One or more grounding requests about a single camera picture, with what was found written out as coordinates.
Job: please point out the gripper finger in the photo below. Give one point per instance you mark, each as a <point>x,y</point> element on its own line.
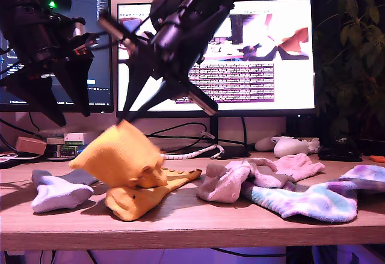
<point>39,95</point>
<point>162,91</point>
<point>78,83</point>
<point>130,80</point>

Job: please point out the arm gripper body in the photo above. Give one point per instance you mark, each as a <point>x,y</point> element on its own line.
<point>45,53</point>
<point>174,56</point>

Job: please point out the orange ruffled sock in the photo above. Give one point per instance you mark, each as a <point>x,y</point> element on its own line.
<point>132,207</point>
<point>120,155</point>

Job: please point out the white pale blue sock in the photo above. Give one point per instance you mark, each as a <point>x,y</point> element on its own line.
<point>60,198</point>

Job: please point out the small brown box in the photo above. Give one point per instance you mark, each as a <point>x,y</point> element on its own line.
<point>30,146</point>

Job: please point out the white green-labelled box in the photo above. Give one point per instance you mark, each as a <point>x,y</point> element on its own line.
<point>73,139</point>

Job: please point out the dark green-labelled box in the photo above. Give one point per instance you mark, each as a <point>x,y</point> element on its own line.
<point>67,152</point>

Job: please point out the blue plastic packet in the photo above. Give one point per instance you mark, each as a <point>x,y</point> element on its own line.
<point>81,151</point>

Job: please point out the black patterned pad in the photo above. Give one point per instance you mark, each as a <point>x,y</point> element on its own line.
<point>9,158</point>

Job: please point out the monitor showing dark code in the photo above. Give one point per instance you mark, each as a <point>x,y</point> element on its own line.
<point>102,11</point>

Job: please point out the white rounded controller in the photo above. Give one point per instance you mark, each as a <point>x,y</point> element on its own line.
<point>263,145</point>

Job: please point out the pink fluffy sock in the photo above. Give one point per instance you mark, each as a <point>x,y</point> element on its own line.
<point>300,164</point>
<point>222,189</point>

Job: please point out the monitor showing white windows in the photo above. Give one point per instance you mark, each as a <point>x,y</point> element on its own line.
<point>294,89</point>

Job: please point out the white game controller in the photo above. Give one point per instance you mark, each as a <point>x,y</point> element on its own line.
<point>288,148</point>

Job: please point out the green potted plant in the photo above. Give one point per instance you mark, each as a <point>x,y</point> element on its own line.
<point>352,50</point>

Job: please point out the black flat case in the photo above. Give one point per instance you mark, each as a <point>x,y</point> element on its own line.
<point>340,155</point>

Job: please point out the pastel tie-dye sock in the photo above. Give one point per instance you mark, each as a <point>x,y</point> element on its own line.
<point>316,204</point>
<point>367,173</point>

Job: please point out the small orange object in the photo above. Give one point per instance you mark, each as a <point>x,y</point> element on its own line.
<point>377,158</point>

